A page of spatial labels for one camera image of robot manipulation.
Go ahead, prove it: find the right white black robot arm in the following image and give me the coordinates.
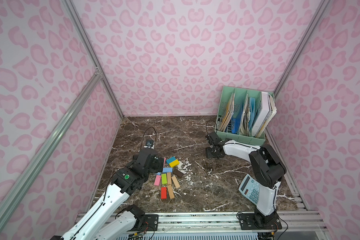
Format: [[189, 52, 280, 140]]
[[206, 132, 287, 217]]

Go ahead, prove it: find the red block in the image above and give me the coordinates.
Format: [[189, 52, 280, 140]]
[[161, 187, 168, 200]]

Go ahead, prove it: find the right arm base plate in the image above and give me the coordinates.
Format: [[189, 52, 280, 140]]
[[236, 212, 283, 232]]

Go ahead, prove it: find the blue mesh folder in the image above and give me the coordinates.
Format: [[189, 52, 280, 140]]
[[231, 104, 243, 134]]

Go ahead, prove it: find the light blue calculator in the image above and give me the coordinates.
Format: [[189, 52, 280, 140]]
[[239, 174, 260, 206]]

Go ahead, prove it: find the wooden block upright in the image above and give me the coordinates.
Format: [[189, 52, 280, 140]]
[[166, 172, 172, 185]]

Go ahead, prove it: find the wooden block tilted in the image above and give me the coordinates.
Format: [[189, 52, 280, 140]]
[[172, 176, 180, 189]]

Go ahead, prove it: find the yellow block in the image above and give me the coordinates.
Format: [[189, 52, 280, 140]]
[[169, 160, 180, 168]]

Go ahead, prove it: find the aluminium mounting rail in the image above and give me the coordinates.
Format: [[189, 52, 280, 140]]
[[68, 209, 328, 235]]

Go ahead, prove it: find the green desktop file organizer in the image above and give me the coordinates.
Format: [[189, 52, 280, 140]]
[[216, 86, 277, 146]]

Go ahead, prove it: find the white binder folder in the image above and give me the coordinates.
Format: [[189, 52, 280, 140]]
[[252, 92, 272, 138]]

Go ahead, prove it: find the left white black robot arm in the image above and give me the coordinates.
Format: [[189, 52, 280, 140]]
[[52, 148, 164, 240]]

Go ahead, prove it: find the blue block centre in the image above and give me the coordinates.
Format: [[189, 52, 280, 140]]
[[162, 168, 173, 173]]

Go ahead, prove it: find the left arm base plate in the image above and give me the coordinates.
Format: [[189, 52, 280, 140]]
[[131, 214, 159, 232]]

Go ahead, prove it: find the pink block lower left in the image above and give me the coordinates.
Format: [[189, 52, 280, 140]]
[[154, 175, 162, 186]]

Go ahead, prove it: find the wooden block bottom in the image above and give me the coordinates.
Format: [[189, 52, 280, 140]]
[[167, 185, 175, 199]]

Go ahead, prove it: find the dark brown block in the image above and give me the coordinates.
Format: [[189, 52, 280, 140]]
[[173, 169, 184, 178]]

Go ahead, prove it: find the green block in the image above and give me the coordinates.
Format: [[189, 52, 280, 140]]
[[161, 173, 168, 185]]

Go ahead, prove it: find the teal block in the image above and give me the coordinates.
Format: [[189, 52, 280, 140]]
[[166, 157, 176, 165]]

